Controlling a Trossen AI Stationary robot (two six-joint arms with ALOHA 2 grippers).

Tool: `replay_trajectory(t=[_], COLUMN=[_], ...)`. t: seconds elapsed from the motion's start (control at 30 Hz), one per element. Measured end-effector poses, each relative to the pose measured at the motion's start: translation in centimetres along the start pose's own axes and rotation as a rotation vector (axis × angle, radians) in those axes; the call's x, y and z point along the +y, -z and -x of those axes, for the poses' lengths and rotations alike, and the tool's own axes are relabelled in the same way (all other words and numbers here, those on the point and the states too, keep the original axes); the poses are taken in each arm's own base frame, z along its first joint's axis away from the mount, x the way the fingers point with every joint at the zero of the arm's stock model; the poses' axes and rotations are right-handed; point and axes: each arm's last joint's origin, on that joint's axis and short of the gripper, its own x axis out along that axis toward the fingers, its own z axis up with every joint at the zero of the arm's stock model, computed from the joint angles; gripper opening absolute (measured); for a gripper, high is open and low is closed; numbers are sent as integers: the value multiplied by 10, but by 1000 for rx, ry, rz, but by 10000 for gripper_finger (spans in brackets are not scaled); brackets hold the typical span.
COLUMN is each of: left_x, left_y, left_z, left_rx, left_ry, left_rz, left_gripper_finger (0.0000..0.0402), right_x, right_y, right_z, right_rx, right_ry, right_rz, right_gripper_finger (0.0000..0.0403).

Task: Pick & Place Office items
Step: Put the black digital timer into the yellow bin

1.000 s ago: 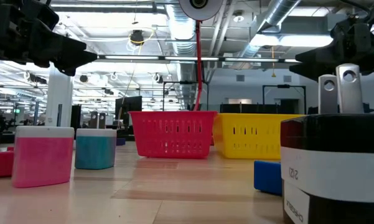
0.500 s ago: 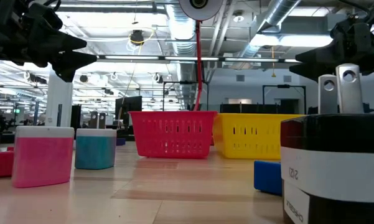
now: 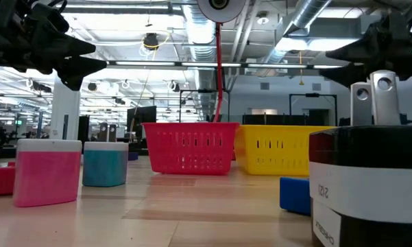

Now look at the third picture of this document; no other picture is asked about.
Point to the black wall charger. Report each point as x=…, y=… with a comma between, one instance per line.
x=366, y=171

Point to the long ceiling light bar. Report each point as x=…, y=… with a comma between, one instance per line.
x=144, y=63

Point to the pink wall charger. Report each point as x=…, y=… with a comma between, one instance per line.
x=46, y=178

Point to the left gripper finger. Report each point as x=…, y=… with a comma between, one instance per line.
x=79, y=70
x=68, y=46

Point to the dark low partition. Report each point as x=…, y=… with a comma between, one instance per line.
x=277, y=119

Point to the black monitor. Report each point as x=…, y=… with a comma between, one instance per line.
x=142, y=118

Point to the red digital clock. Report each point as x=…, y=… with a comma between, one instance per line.
x=0, y=180

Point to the teal wall charger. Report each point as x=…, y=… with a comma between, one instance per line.
x=104, y=168

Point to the black clamp knob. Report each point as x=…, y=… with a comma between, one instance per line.
x=406, y=120

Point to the silver ribbed ventilation duct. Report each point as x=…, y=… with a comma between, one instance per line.
x=202, y=34

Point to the yellow plastic basket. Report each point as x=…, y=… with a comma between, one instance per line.
x=277, y=151

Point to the white square pillar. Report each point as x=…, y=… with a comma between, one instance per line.
x=72, y=113

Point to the red plastic basket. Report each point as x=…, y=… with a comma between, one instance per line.
x=192, y=147

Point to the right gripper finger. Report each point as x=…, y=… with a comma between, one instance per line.
x=349, y=73
x=366, y=51

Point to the black tall box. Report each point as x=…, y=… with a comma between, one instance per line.
x=84, y=128

